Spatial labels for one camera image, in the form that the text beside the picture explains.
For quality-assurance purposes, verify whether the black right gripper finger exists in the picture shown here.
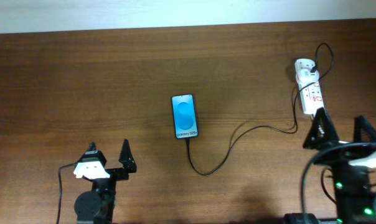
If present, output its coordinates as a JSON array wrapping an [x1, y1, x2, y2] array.
[[354, 115, 376, 142], [303, 108, 339, 149]]

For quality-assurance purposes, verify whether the black USB charging cable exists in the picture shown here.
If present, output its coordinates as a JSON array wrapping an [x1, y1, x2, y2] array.
[[184, 42, 335, 177]]

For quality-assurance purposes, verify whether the blue Galaxy smartphone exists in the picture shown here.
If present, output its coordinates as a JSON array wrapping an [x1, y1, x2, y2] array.
[[171, 95, 199, 139]]

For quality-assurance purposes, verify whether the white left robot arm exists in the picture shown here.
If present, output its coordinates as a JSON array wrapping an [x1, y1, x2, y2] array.
[[73, 139, 137, 224]]

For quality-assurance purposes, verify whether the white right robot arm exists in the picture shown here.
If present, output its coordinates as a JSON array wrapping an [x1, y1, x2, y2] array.
[[283, 108, 376, 224]]

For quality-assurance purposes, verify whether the white USB charger plug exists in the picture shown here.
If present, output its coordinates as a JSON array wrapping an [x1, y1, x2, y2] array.
[[296, 68, 319, 84]]

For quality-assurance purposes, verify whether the white power strip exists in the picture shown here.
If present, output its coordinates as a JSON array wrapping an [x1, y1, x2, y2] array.
[[294, 58, 324, 116]]

